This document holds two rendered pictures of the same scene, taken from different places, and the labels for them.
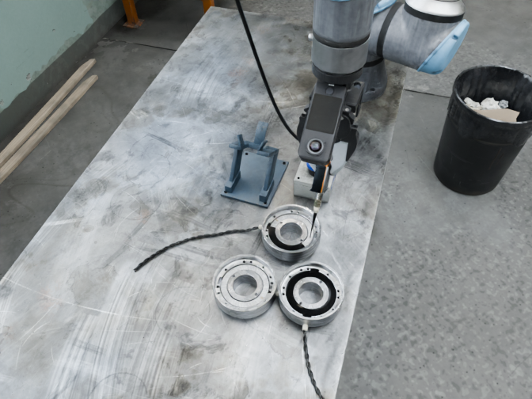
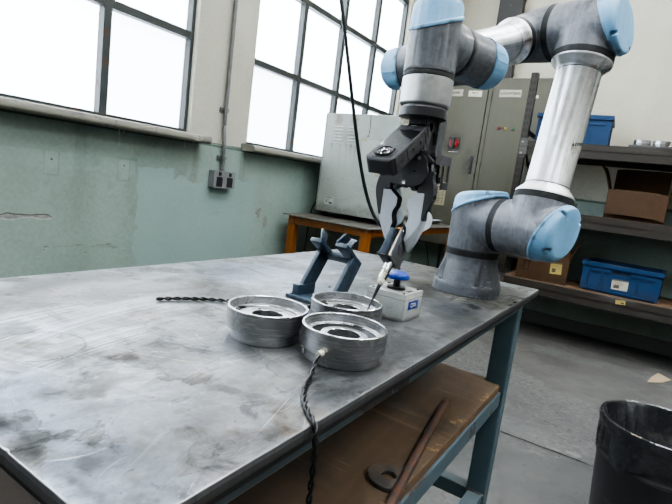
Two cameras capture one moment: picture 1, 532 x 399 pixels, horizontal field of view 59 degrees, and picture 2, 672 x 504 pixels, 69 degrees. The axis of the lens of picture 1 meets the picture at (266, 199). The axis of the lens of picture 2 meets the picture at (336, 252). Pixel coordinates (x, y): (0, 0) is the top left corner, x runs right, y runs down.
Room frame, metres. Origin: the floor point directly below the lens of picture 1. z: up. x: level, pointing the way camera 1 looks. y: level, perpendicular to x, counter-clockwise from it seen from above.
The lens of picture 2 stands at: (-0.20, -0.17, 1.01)
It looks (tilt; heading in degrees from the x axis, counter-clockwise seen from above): 8 degrees down; 13
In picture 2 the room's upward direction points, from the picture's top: 7 degrees clockwise
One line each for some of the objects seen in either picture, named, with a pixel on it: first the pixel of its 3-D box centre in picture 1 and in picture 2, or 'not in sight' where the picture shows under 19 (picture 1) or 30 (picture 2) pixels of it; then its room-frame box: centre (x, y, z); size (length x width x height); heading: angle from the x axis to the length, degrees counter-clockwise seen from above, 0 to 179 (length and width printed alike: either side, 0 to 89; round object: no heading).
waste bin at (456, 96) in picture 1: (481, 135); (647, 491); (1.35, -0.87, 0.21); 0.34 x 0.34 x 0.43
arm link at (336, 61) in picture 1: (337, 47); (423, 95); (0.55, -0.10, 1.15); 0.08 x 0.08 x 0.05
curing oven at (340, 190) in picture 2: not in sight; (384, 172); (3.04, 0.31, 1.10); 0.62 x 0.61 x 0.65; 161
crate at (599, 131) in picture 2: not in sight; (574, 133); (3.99, -0.98, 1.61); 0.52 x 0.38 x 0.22; 74
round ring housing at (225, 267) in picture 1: (245, 287); (266, 320); (0.38, 0.04, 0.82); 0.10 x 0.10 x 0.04
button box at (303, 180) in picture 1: (316, 176); (395, 299); (0.62, -0.10, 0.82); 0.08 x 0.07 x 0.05; 161
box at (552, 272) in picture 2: not in sight; (547, 255); (3.97, -0.96, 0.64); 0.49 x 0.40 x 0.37; 76
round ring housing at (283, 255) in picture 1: (290, 233); (345, 313); (0.48, -0.04, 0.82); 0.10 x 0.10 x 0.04
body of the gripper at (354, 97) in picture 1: (335, 93); (419, 151); (0.56, -0.11, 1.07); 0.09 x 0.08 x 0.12; 158
